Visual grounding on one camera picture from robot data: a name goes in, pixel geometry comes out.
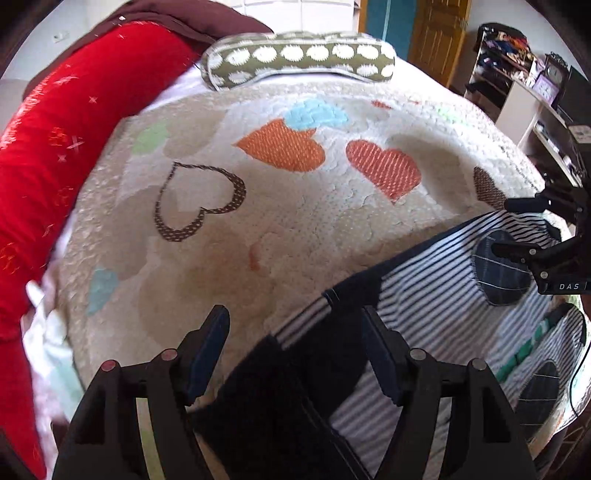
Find open shelf with clothes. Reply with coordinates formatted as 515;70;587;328
464;22;543;109

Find wooden door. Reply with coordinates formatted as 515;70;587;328
409;0;472;88

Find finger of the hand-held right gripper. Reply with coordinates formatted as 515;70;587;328
504;193;555;215
491;243;544;268

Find teal wall hanging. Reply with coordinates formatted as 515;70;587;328
365;0;419;61

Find ornate table clock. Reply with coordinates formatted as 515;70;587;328
533;52;570;103

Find white bed sheet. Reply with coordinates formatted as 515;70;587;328
25;274;86;411

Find striped pants with navy patches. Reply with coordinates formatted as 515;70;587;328
191;210;589;480

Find beige heart-print quilt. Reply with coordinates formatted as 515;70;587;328
55;80;561;416

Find olive polka-dot bolster pillow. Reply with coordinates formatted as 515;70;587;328
201;31;398;92

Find white side shelf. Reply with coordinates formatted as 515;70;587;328
495;76;583;185

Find dark maroon blanket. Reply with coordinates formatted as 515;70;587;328
69;0;275;51

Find black cable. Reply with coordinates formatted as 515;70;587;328
569;318;591;418

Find black monitor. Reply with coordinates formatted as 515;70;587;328
556;65;591;160

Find red blanket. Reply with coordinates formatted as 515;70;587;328
0;21;201;478

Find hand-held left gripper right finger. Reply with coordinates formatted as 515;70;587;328
362;305;539;480

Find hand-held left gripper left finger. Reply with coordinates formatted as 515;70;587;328
51;305;230;480

